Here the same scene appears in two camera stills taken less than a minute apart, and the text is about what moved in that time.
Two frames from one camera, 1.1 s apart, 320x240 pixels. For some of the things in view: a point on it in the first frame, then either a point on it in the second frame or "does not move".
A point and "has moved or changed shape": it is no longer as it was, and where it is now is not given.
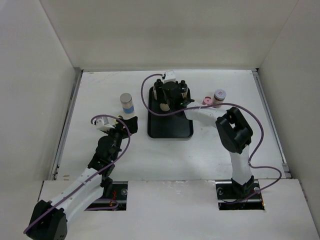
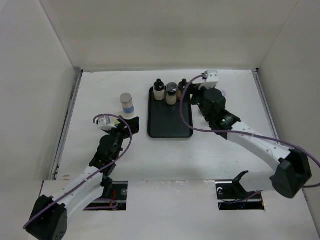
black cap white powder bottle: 158,90 does not move
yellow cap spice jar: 115,121 does not move
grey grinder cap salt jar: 164,107 has moved or changed shape
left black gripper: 119,128 does not move
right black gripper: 165,100 -> 195,91
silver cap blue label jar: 126,101 does not move
